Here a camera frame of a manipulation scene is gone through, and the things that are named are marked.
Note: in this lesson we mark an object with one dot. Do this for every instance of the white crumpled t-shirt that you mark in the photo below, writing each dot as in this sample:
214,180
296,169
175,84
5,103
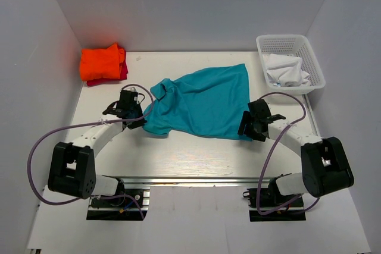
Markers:
286,71

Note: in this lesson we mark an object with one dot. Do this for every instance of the white plastic basket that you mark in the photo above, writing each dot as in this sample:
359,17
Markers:
291,46

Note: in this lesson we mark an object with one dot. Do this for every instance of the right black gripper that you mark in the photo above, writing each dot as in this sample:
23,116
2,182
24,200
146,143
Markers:
247,119

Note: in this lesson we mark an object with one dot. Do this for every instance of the orange folded t-shirt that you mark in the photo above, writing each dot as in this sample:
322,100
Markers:
101,63

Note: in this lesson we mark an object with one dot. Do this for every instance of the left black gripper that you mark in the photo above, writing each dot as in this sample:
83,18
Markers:
139,123

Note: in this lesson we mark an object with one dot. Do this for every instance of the red folded t-shirt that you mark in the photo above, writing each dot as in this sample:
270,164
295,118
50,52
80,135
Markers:
123,71

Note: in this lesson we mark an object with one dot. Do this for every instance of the teal t-shirt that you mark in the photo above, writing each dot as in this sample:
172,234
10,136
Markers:
207,103

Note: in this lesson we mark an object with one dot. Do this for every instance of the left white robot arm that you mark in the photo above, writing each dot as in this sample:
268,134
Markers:
73,171

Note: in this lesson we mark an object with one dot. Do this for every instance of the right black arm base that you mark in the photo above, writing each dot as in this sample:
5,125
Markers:
270,198

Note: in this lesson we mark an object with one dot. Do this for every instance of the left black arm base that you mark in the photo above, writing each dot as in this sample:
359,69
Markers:
131,204

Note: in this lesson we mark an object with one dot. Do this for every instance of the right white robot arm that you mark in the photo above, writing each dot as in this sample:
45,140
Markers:
324,165

